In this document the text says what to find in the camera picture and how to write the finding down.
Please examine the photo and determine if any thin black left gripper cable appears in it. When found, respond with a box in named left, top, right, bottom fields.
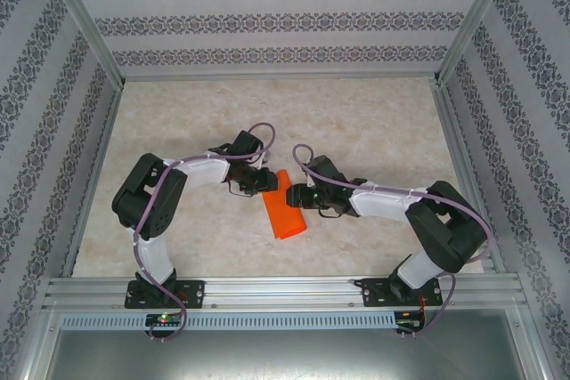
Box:
left=224, top=178, right=259, bottom=198

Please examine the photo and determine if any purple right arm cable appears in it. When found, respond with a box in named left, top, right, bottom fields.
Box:
left=291, top=143, right=494, bottom=337

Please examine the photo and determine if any circuit board with green light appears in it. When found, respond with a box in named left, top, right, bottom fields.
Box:
left=145, top=313, right=184, bottom=327

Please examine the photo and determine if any grey metal sheet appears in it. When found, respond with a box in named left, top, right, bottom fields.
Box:
left=44, top=328, right=542, bottom=380

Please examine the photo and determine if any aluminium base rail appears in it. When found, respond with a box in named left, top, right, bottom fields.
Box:
left=42, top=273, right=525, bottom=310

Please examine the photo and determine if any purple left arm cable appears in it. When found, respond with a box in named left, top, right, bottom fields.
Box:
left=132, top=123, right=278, bottom=344

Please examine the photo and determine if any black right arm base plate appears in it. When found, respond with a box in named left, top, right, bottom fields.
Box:
left=361, top=276, right=443, bottom=309

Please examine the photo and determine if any slotted grey cable duct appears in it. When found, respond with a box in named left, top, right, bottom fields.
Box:
left=60, top=311, right=397, bottom=332

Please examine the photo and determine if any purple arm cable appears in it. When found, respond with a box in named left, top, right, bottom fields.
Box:
left=132, top=123, right=278, bottom=344
left=291, top=143, right=494, bottom=337

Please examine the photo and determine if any aluminium side rail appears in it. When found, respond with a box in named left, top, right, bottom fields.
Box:
left=429, top=81, right=508, bottom=274
left=60, top=84, right=128, bottom=279

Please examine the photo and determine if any small circuit board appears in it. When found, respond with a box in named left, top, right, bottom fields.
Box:
left=396, top=310, right=427, bottom=332

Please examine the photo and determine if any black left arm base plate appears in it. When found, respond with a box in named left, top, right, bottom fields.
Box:
left=124, top=279, right=206, bottom=311

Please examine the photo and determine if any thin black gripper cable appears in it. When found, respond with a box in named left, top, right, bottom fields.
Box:
left=318, top=206, right=357, bottom=220
left=224, top=178, right=259, bottom=198

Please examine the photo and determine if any aluminium frame post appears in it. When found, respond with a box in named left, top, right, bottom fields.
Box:
left=35, top=0, right=126, bottom=90
left=434, top=0, right=522, bottom=85

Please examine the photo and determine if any thin black right gripper cable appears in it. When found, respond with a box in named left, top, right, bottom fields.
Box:
left=318, top=206, right=357, bottom=220

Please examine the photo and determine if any aluminium frame crossbar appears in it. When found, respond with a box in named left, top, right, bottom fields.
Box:
left=119, top=70, right=440, bottom=84

